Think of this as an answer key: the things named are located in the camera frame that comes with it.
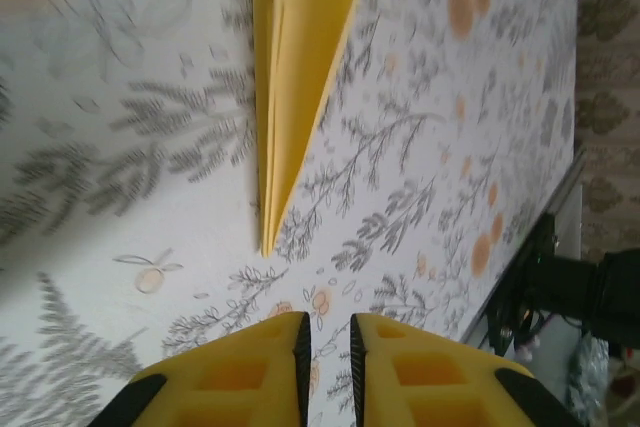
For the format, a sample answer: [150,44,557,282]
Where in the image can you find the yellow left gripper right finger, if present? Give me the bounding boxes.
[348,312,571,427]

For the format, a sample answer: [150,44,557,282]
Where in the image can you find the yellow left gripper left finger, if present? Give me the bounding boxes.
[105,311,312,427]

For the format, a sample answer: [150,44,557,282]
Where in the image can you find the yellow cloth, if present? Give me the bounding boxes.
[249,0,379,257]

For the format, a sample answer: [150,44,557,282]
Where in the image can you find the floral table cover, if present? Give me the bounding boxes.
[0,0,584,427]

